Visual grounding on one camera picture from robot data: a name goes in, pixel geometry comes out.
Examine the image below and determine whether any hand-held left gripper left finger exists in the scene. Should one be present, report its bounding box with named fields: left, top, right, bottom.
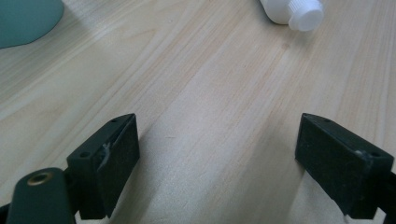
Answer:
left=65, top=113, right=141, bottom=220

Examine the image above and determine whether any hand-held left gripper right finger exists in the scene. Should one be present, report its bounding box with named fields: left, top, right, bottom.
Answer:
left=294, top=112, right=395, bottom=220

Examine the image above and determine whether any blue white toothpaste tube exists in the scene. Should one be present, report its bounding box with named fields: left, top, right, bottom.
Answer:
left=259, top=0, right=325, bottom=33

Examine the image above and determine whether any teal cup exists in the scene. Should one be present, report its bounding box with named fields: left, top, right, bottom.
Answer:
left=0, top=0, right=65, bottom=49

